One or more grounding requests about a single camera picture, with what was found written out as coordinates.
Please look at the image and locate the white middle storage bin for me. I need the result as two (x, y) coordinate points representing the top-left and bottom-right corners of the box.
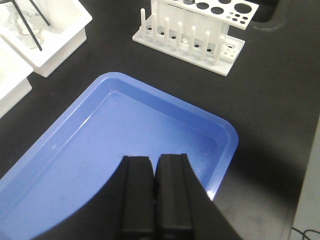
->
(0, 40), (33, 117)

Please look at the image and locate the white storage bin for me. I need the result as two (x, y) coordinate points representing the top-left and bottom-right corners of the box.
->
(0, 40), (33, 117)
(0, 0), (92, 77)

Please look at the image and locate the black lab sink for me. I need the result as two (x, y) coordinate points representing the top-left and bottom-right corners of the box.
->
(249, 0), (292, 32)

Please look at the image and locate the white test tube rack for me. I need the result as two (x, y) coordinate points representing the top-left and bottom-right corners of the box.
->
(132, 0), (259, 76)

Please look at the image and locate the glass flask in bin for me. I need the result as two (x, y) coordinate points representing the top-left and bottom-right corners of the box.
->
(4, 2), (48, 50)

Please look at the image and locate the black wire tripod stand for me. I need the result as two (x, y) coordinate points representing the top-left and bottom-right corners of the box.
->
(4, 0), (51, 52)

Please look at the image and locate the clear glass test tube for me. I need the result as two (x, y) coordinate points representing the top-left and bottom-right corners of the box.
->
(183, 7), (196, 46)

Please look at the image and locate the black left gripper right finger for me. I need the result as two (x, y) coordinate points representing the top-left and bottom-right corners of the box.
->
(154, 154), (241, 240)

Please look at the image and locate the blue plastic tray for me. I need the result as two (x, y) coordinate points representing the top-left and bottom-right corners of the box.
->
(0, 72), (239, 240)

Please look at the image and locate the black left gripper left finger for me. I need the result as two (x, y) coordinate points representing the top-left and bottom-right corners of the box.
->
(36, 156), (154, 240)

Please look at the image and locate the white right storage bin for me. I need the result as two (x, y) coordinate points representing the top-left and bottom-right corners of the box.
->
(0, 0), (92, 77)

